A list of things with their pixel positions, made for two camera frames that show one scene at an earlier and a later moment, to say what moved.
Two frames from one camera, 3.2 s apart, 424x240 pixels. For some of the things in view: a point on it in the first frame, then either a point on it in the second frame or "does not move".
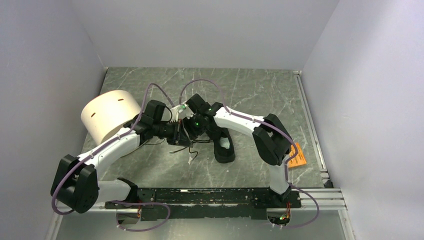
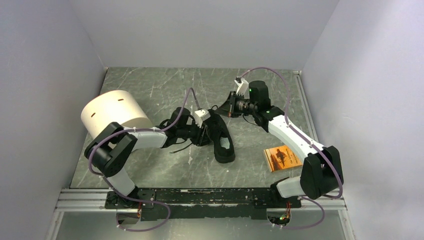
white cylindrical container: [105, 114] does not move
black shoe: [222, 154] does not move
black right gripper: [196, 132] to [228, 108]
